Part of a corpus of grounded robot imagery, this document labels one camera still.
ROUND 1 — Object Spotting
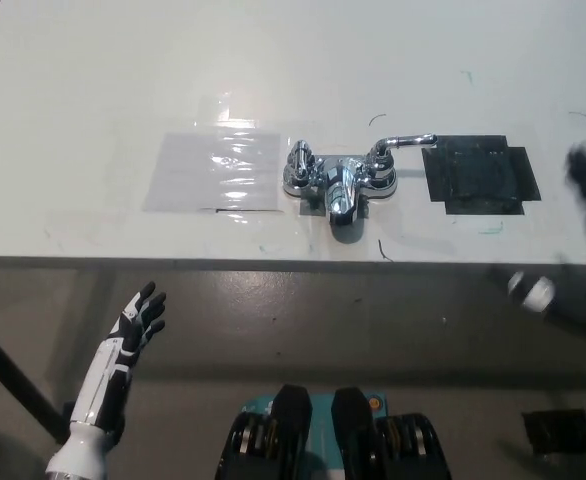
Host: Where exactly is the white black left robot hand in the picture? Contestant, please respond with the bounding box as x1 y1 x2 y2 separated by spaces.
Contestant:
67 281 168 434

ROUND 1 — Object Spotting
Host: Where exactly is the chrome lever faucet handle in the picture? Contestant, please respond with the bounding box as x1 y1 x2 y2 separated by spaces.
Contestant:
367 132 439 174

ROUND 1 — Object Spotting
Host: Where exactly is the chrome faucet body with spout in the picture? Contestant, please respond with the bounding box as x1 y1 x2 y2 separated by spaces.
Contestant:
281 152 400 227

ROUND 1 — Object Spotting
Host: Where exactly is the black diagonal table leg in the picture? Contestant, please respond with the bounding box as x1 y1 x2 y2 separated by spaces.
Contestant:
0 313 70 444

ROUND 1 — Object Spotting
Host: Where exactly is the clear plastic sheet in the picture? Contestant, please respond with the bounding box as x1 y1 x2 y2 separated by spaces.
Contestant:
141 92 287 217

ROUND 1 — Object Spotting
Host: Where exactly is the chrome short faucet handle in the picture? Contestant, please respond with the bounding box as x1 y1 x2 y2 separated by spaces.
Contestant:
285 139 315 189

